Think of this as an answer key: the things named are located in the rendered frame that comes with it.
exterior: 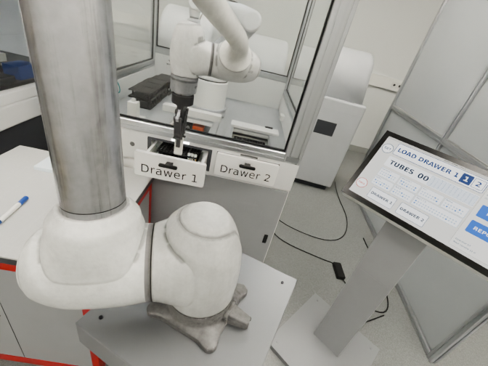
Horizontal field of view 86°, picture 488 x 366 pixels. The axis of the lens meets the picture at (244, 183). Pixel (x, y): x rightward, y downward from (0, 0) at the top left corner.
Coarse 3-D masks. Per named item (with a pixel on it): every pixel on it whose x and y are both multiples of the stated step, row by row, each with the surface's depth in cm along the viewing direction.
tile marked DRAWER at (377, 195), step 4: (372, 188) 100; (376, 188) 99; (368, 192) 100; (372, 192) 99; (376, 192) 99; (380, 192) 98; (384, 192) 98; (368, 196) 99; (372, 196) 99; (376, 196) 98; (380, 196) 98; (384, 196) 97; (388, 196) 97; (392, 196) 96; (376, 200) 98; (380, 200) 97; (384, 200) 97; (388, 200) 96; (392, 200) 96; (384, 204) 96; (388, 204) 96; (392, 204) 95
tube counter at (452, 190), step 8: (416, 176) 95; (424, 176) 94; (432, 176) 93; (432, 184) 92; (440, 184) 91; (448, 184) 90; (448, 192) 89; (456, 192) 88; (464, 192) 87; (464, 200) 87; (472, 200) 86
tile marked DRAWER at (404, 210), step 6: (402, 204) 94; (396, 210) 94; (402, 210) 93; (408, 210) 92; (414, 210) 92; (402, 216) 92; (408, 216) 92; (414, 216) 91; (420, 216) 90; (426, 216) 89; (414, 222) 90; (420, 222) 90
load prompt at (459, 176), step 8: (400, 144) 101; (392, 152) 102; (400, 152) 100; (408, 152) 99; (416, 152) 98; (408, 160) 98; (416, 160) 97; (424, 160) 96; (432, 160) 95; (440, 160) 94; (432, 168) 94; (440, 168) 93; (448, 168) 92; (456, 168) 91; (448, 176) 91; (456, 176) 90; (464, 176) 89; (472, 176) 88; (464, 184) 88; (472, 184) 87; (480, 184) 86; (480, 192) 86
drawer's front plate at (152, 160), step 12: (144, 156) 105; (156, 156) 104; (168, 156) 105; (144, 168) 108; (156, 168) 107; (168, 168) 107; (180, 168) 107; (192, 168) 107; (204, 168) 106; (168, 180) 110; (180, 180) 110; (192, 180) 109
